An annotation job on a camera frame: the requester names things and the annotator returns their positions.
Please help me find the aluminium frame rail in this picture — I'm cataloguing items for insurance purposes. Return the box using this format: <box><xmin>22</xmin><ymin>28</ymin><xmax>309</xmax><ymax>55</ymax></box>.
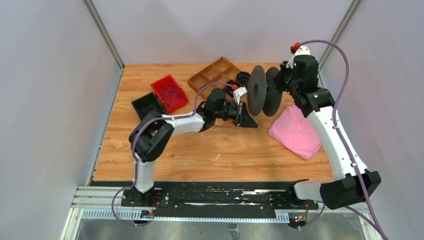
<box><xmin>82</xmin><ymin>0</ymin><xmax>125</xmax><ymax>70</ymax></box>

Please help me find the black cable spool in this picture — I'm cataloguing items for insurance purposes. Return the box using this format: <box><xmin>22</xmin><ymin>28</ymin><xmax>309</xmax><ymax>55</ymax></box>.
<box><xmin>247</xmin><ymin>65</ymin><xmax>283</xmax><ymax>117</ymax></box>

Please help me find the blue cable in red bin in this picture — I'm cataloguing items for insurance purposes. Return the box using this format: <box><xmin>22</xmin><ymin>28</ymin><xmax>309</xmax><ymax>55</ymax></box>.
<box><xmin>160</xmin><ymin>84</ymin><xmax>183</xmax><ymax>107</ymax></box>

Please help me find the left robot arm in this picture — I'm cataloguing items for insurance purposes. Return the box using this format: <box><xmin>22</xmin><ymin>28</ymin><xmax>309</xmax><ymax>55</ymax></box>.
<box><xmin>125</xmin><ymin>88</ymin><xmax>258</xmax><ymax>207</ymax></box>

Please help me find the red plastic bin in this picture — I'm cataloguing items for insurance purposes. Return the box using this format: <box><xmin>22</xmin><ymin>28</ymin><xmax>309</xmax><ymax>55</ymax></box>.
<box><xmin>150</xmin><ymin>74</ymin><xmax>189</xmax><ymax>114</ymax></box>

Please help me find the black plastic bin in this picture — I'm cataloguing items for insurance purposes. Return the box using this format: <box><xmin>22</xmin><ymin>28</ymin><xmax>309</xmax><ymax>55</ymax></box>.
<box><xmin>131</xmin><ymin>92</ymin><xmax>166</xmax><ymax>120</ymax></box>

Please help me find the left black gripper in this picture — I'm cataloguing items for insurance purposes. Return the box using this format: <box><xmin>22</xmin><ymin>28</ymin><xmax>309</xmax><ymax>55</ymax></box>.
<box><xmin>214</xmin><ymin>101</ymin><xmax>258</xmax><ymax>129</ymax></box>

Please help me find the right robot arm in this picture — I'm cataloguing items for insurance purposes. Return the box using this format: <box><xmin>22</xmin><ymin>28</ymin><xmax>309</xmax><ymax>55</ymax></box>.
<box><xmin>274</xmin><ymin>54</ymin><xmax>382</xmax><ymax>210</ymax></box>

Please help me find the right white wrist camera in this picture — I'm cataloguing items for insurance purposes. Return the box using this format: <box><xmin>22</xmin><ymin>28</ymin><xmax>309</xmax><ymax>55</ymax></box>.
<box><xmin>285</xmin><ymin>45</ymin><xmax>311</xmax><ymax>69</ymax></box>

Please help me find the rolled black tie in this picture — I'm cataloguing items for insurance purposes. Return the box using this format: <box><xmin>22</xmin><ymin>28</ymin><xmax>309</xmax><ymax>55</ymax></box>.
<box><xmin>235</xmin><ymin>71</ymin><xmax>251</xmax><ymax>88</ymax></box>

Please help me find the rolled tie brown pattern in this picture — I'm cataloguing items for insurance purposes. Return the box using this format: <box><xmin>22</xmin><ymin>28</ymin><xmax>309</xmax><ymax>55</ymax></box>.
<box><xmin>223</xmin><ymin>80</ymin><xmax>238</xmax><ymax>98</ymax></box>

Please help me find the wooden compartment tray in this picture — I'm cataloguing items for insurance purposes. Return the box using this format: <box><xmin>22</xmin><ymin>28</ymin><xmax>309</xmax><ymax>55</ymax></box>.
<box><xmin>187</xmin><ymin>56</ymin><xmax>242</xmax><ymax>93</ymax></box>

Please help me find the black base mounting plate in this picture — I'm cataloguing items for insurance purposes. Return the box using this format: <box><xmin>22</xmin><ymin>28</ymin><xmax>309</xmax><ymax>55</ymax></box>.
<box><xmin>120</xmin><ymin>181</ymin><xmax>319</xmax><ymax>220</ymax></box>

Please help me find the pink cloth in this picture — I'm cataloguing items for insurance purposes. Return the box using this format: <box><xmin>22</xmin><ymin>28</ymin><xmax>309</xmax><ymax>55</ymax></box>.
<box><xmin>268</xmin><ymin>105</ymin><xmax>322</xmax><ymax>161</ymax></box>

